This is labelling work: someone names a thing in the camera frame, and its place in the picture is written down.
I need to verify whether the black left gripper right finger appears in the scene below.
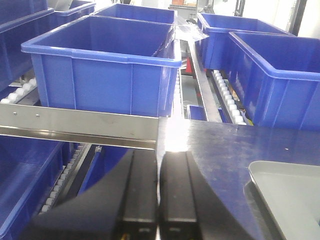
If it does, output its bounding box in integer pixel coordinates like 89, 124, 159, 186
159, 151, 269, 240

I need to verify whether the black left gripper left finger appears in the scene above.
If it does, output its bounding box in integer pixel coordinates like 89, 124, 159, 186
19, 149, 158, 240

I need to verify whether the grey metal tray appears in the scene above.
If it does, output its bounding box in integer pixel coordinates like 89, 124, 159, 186
248, 160, 320, 240

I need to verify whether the small blue bin below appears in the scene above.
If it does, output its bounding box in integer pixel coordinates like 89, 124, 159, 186
186, 104, 207, 121

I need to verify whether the blue bin lower left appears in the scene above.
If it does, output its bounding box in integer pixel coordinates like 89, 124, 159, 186
0, 136, 69, 240

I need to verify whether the white roller track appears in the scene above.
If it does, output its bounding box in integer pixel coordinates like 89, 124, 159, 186
212, 70, 247, 125

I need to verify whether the blue plastic bin front left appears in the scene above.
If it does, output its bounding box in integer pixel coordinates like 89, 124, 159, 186
21, 15, 182, 117

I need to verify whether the blue plastic bin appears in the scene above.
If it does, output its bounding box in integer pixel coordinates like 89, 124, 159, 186
196, 12, 293, 70
225, 32, 320, 131
91, 3, 175, 24
21, 15, 182, 117

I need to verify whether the blue plastic bin front right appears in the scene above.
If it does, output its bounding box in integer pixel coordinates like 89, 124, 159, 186
225, 32, 320, 131

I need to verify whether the blue plastic bin rear right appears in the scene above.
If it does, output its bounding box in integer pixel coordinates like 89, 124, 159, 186
196, 12, 293, 70

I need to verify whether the blue bin far left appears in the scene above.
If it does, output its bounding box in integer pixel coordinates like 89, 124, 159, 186
0, 0, 55, 91

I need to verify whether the blue plastic bin rear left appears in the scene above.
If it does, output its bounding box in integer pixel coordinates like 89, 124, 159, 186
91, 3, 175, 24

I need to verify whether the steel shelf front rail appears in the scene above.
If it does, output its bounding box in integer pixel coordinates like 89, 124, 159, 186
0, 103, 159, 150

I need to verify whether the steel centre divider rail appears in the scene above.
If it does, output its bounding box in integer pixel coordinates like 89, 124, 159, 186
188, 40, 222, 123

